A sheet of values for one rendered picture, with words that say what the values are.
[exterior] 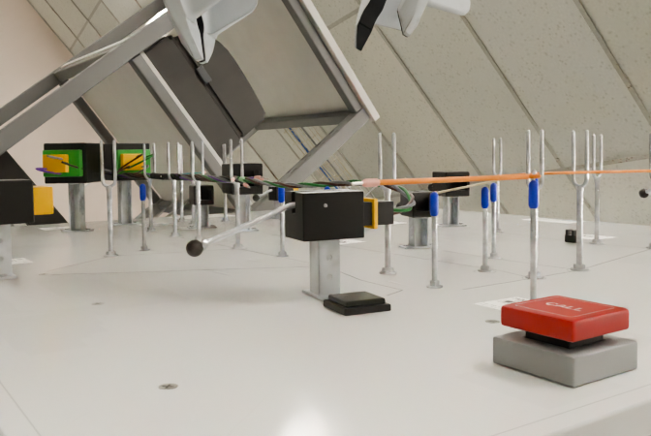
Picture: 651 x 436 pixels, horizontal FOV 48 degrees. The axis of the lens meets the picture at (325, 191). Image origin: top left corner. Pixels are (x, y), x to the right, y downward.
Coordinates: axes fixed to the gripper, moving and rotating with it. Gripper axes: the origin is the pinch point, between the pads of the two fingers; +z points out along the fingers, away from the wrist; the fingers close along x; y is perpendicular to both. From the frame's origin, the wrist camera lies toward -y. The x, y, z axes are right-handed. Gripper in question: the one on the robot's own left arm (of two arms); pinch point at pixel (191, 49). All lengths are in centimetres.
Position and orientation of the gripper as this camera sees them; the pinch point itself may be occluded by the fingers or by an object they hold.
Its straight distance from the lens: 58.8
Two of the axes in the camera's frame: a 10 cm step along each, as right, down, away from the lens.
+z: 1.5, 9.5, -2.6
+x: 3.7, 1.9, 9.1
